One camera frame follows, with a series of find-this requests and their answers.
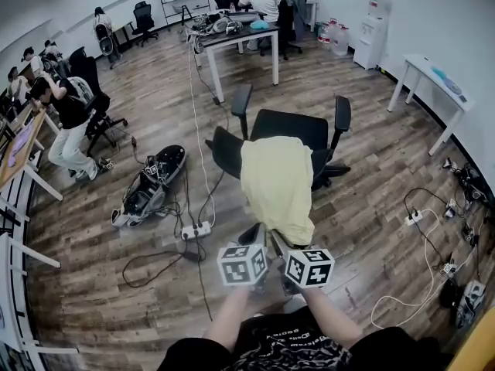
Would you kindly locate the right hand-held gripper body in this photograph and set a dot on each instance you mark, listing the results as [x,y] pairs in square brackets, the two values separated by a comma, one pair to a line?
[307,271]

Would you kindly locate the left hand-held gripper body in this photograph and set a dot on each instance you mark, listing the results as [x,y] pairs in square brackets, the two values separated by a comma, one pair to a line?
[241,269]

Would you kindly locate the pale yellow clothing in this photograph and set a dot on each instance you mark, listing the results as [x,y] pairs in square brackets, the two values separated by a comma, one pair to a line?
[278,184]

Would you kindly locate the black office chair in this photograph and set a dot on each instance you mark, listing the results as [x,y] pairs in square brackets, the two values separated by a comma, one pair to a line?
[288,25]
[144,21]
[286,130]
[91,87]

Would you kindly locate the person's right forearm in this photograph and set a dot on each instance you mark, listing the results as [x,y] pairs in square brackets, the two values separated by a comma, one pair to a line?
[333,317]

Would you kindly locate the person's left forearm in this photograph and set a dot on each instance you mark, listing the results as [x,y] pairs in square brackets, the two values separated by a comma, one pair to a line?
[227,319]

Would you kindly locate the white power strip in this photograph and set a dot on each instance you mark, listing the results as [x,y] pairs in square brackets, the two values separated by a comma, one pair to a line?
[414,218]
[196,230]

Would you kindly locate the person's black printed shirt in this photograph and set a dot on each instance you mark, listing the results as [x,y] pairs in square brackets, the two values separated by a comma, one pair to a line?
[294,342]

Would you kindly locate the grey backpack device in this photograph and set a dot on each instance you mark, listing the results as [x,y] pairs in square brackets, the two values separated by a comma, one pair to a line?
[151,188]

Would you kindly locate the grey device with marker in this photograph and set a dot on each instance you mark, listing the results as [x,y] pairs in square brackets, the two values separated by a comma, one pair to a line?
[468,301]

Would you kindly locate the black devices pile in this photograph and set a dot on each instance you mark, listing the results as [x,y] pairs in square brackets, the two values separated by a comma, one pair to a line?
[470,184]

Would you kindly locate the white side table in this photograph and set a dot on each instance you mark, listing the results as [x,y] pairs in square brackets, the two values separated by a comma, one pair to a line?
[433,87]

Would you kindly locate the white table with dark top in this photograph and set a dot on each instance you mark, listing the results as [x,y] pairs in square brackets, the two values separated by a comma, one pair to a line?
[239,37]

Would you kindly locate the clear water jug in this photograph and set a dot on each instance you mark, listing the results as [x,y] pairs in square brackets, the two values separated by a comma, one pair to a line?
[340,39]
[324,33]

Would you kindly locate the white water dispenser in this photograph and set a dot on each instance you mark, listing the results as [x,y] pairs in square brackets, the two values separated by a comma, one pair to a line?
[370,41]

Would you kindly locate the teal cloth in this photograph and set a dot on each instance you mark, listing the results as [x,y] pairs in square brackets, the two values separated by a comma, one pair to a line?
[259,24]

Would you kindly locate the wooden desk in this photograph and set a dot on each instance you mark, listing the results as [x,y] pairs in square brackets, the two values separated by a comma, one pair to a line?
[19,149]

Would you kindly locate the grey jacket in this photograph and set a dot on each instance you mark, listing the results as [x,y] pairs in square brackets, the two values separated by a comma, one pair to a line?
[299,8]

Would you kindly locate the white rack frame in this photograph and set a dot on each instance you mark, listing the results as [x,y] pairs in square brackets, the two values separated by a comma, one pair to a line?
[19,276]

